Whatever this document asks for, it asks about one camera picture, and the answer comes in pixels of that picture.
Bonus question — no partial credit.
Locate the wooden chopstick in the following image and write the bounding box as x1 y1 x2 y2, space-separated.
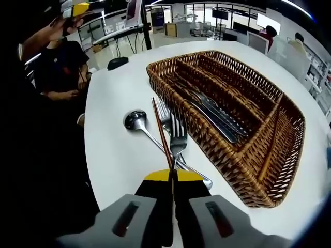
151 97 174 176

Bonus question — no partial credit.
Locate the steel fork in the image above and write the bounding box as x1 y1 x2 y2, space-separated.
169 106 189 171
154 97 213 191

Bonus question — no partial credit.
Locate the person's dark clothing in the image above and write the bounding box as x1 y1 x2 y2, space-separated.
0 51 100 248

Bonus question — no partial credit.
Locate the person's left hand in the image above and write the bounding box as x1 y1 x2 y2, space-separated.
50 17 85 37

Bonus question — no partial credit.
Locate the white storage shelf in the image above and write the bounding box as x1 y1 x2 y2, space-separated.
305 43 331 114

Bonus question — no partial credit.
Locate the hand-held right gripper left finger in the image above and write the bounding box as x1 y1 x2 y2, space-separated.
55 169 173 248

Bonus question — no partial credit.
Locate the steel spoon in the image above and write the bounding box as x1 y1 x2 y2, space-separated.
123 110 191 173

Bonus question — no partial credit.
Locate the bright wall screen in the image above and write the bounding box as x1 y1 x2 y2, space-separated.
255 12 281 32

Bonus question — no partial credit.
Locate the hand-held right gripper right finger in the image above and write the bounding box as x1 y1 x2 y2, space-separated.
173 169 293 248

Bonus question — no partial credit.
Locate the black oblong case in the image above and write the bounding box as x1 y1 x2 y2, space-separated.
107 56 129 71

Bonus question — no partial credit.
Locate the white mesh office chair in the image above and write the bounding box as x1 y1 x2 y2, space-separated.
247 30 269 55

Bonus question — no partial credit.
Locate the frosted desk partition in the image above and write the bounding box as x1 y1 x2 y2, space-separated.
267 43 311 78

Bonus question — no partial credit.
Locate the black desk monitor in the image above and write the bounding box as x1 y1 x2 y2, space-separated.
212 9 230 20
232 21 252 35

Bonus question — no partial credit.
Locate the brown wicker storage tray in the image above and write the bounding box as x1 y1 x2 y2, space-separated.
146 50 306 209

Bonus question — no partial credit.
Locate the white side desk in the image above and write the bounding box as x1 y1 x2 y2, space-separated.
92 23 144 56

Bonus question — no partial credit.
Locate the screen on black pole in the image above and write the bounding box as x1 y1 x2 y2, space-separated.
125 0 153 50

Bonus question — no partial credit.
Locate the steel knife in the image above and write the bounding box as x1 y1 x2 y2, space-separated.
195 90 250 138
187 97 238 145

